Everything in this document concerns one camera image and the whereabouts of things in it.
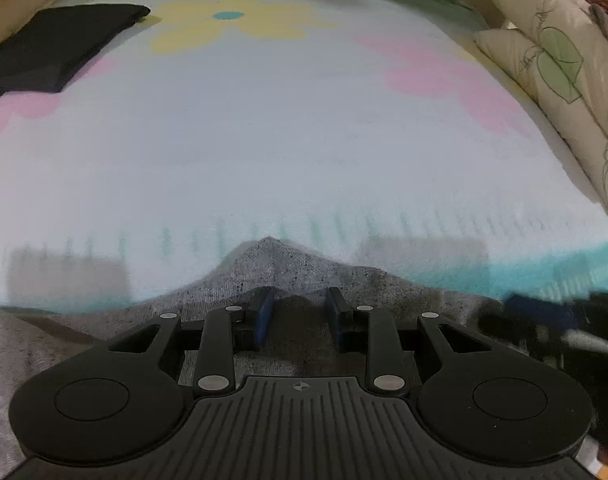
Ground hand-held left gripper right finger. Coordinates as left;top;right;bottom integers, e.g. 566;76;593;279
325;286;490;396

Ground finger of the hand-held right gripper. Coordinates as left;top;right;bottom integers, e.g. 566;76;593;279
478;292;568;361

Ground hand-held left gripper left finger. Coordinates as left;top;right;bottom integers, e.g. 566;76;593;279
106;286;276;396

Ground grey pants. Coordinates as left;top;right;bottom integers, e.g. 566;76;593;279
0;236;514;480

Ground flower print bed sheet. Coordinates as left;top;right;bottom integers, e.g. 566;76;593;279
0;0;608;311

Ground black folded cloth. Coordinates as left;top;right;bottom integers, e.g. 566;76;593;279
0;3;152;97

